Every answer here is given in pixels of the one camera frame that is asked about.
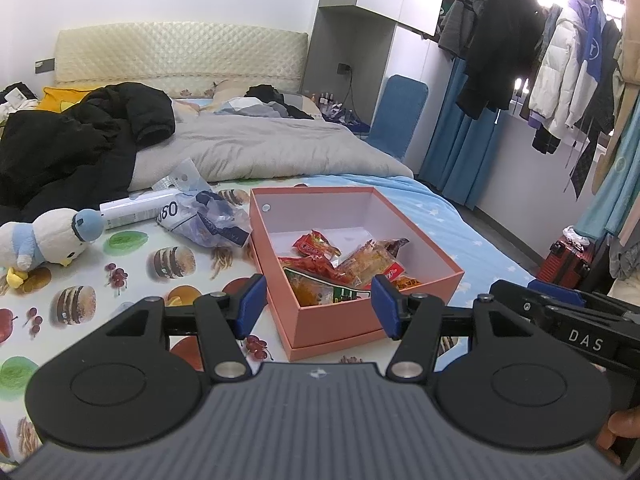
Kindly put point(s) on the blue curtain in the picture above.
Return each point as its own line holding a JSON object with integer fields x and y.
{"x": 460, "y": 135}

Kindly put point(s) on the fruit printed mat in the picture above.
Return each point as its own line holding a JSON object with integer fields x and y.
{"x": 130, "y": 265}

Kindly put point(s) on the black wall charger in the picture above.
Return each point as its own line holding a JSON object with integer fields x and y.
{"x": 344, "y": 69}

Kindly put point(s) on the grey duvet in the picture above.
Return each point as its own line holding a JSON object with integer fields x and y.
{"x": 250, "y": 150}

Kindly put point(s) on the white puffer jacket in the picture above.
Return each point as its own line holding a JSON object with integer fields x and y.
{"x": 555, "y": 60}

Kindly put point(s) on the black jacket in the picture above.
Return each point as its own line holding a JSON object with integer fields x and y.
{"x": 65, "y": 145}

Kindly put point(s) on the light blue garment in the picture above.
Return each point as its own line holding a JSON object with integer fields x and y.
{"x": 610, "y": 195}

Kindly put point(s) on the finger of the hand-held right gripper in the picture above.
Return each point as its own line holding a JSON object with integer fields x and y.
{"x": 515, "y": 296}
{"x": 555, "y": 290}

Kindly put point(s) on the red orange snack packet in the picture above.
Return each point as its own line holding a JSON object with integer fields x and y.
{"x": 405, "y": 280}

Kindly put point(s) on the clear blue printed plastic bag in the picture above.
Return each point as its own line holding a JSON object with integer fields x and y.
{"x": 205, "y": 215}

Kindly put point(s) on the cluttered bedside table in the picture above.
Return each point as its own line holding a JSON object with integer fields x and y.
{"x": 335, "y": 110}

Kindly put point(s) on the red suitcase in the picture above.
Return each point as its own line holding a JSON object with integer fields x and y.
{"x": 565, "y": 262}

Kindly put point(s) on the pile of clothes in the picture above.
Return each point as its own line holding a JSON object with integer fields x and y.
{"x": 270, "y": 97}

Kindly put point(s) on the person's right hand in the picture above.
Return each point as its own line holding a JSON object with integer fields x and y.
{"x": 622, "y": 435}

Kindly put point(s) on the white blue plush penguin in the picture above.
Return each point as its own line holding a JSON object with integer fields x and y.
{"x": 45, "y": 240}

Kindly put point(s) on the grey wall switch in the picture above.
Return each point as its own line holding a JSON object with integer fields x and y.
{"x": 44, "y": 65}

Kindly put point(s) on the blue chair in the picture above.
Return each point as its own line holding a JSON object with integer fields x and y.
{"x": 397, "y": 115}

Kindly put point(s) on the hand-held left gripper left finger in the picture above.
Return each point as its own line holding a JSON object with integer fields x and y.
{"x": 250, "y": 305}

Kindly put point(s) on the pink cardboard box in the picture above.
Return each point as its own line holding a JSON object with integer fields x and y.
{"x": 330, "y": 330}

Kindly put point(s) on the clear brown snack packet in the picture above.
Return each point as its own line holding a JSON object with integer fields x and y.
{"x": 397, "y": 247}

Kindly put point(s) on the white tube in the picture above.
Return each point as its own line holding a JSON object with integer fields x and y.
{"x": 130, "y": 210}

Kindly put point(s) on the cream quilted headboard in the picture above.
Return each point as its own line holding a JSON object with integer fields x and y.
{"x": 180, "y": 55}

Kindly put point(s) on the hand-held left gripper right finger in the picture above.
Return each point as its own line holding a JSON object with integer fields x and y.
{"x": 385, "y": 310}

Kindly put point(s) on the yellow pillow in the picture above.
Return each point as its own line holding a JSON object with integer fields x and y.
{"x": 60, "y": 100}

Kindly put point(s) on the grey striped sweater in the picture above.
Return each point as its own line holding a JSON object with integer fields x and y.
{"x": 462, "y": 20}

